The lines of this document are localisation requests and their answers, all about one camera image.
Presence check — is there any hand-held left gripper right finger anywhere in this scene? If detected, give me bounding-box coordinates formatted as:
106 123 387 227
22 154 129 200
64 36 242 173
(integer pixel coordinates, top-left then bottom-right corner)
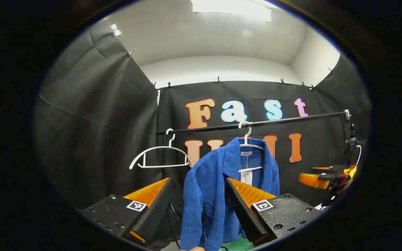
225 177 322 246

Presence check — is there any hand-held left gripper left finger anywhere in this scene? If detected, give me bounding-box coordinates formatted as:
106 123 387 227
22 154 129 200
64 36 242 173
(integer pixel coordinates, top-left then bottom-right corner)
78 177 173 244

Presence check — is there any green laundry hamper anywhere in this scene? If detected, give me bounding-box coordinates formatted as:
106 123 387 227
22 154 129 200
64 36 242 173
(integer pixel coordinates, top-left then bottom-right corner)
218 234 268 251

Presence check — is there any blue corduroy jacket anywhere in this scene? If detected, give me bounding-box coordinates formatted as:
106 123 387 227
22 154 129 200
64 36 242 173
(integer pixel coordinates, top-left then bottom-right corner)
179 137 280 251

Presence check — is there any white clothes hanger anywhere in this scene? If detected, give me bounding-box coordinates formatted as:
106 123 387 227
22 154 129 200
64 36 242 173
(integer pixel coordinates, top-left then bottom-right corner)
129 128 193 170
238 120 265 173

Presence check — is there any black clothes rack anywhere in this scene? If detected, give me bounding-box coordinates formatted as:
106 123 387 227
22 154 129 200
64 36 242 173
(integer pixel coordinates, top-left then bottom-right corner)
156 109 353 249

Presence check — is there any black clamped device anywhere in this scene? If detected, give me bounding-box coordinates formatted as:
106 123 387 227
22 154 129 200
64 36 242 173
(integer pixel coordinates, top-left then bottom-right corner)
345 120 362 167

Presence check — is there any black backdrop cloth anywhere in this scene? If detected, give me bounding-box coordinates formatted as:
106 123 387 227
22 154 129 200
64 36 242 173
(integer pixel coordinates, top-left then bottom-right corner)
33 17 372 244

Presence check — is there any row of backdrop clips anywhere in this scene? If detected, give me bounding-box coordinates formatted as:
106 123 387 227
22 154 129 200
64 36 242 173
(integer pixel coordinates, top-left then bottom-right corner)
128 51 335 92

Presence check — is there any ceiling light panel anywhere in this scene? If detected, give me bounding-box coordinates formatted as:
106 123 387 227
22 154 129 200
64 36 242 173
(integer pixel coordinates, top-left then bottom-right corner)
191 0 272 23

